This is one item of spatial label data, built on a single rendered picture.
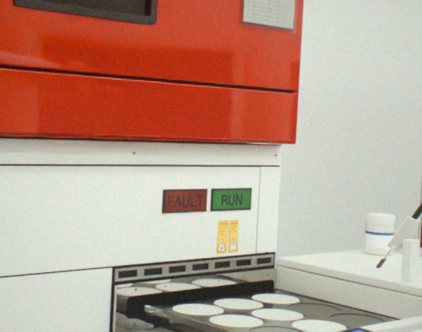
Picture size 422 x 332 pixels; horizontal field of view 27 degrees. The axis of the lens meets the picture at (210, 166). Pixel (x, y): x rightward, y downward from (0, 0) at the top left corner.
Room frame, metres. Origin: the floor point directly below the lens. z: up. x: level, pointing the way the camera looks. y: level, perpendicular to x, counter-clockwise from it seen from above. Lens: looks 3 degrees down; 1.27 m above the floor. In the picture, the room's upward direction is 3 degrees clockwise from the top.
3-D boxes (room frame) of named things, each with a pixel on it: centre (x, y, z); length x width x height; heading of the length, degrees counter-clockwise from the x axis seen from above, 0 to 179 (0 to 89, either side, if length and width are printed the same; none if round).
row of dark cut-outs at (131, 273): (1.84, 0.01, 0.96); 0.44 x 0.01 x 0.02; 132
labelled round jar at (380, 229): (2.13, -0.42, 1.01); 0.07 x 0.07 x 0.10
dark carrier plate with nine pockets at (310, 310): (1.69, -0.14, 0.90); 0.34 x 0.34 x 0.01; 42
